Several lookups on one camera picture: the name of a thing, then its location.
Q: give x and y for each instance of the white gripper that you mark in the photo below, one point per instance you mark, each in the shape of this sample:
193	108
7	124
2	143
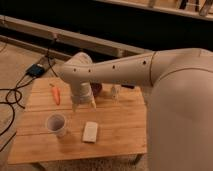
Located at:
80	94

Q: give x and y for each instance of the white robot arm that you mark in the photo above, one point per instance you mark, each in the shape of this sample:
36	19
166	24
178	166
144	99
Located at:
180	106

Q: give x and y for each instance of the white rectangular block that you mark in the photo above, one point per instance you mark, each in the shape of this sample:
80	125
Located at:
90	132

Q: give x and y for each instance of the orange carrot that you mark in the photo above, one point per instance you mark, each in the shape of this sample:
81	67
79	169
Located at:
56	94

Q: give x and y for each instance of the wooden table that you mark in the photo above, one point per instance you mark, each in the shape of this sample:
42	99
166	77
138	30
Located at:
121	125

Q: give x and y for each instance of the blue electronics box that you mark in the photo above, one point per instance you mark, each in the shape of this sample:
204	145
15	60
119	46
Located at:
35	71

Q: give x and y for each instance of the long wooden beam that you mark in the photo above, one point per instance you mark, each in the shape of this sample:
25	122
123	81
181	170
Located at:
78	40

